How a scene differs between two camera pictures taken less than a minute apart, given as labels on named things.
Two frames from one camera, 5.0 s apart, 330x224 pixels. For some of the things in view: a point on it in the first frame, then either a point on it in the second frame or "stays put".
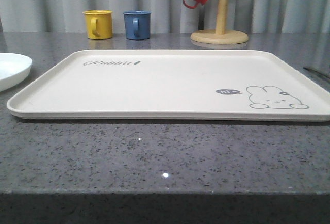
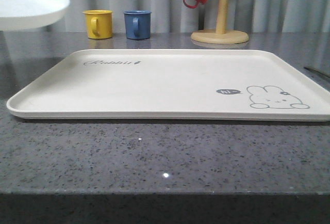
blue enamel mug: [137, 24] stays put
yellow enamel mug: [99, 24] stays put
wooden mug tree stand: [220, 35] stays put
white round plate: [14, 69] → [26, 4]
